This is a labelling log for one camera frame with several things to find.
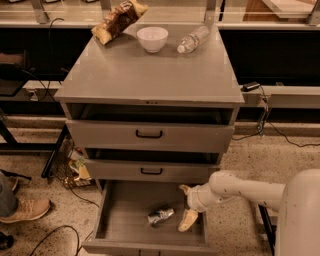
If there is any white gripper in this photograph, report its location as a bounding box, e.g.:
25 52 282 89
178 183 217 232

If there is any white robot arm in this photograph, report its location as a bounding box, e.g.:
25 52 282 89
179 169 320 256

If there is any grey middle drawer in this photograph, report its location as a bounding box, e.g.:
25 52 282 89
85 149 221 183

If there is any grey drawer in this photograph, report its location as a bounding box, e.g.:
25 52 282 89
67 104 234 153
82 181 216 256
85 149 221 183

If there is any grey bottom drawer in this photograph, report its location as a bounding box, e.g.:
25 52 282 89
82 181 216 256

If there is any grey drawer cabinet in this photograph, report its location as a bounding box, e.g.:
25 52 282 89
54 22 246 188

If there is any grey top drawer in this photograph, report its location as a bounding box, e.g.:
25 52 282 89
67 104 234 153

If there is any black metal stand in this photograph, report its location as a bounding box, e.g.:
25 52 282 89
258 206 276 256

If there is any black power adapter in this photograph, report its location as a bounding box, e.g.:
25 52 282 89
241 81 260 92

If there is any clear plastic water bottle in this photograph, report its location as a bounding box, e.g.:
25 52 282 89
177 26 210 54

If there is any tan sneaker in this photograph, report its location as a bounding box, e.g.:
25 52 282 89
0 199 51 224

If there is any white bowl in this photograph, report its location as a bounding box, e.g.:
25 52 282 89
136 27 169 53

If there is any brown chip bag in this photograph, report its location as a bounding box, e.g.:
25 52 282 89
91 0 148 45

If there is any black floor cable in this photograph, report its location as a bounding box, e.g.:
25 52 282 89
28 186 101 256

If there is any wire basket with items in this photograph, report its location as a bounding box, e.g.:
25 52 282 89
49 138 92 189

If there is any black table leg frame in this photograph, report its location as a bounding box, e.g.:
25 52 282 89
0 121 68 178

